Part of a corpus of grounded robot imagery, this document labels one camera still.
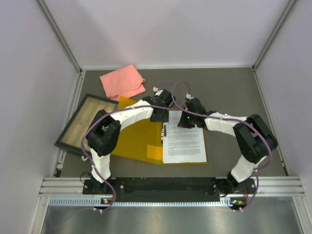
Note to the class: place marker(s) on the pink folded cloth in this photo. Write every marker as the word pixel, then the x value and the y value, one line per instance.
pixel 124 82

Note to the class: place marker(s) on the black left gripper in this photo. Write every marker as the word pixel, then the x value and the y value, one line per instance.
pixel 163 119

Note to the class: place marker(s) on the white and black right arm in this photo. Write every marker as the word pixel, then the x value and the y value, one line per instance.
pixel 254 138

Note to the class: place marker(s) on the black framed wooden tray box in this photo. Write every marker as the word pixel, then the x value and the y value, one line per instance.
pixel 70 138

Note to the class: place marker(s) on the yellow plastic folder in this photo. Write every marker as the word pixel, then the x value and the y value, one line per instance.
pixel 140 141

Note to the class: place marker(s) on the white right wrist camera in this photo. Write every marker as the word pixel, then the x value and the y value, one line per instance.
pixel 188 97

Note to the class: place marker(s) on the printed paper sheet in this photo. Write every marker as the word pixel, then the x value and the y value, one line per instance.
pixel 183 145

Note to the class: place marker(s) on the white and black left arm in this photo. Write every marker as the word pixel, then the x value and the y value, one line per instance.
pixel 102 135

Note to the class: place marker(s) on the aluminium frame rail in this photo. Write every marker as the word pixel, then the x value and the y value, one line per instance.
pixel 55 179

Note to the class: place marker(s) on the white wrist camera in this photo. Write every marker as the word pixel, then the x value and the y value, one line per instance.
pixel 157 91
pixel 188 97

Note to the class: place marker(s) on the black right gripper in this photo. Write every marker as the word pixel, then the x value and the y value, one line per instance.
pixel 183 123

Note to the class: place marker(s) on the metal folder clip mechanism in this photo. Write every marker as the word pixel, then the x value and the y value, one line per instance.
pixel 163 132

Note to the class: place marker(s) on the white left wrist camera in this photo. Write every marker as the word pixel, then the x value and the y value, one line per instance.
pixel 157 91

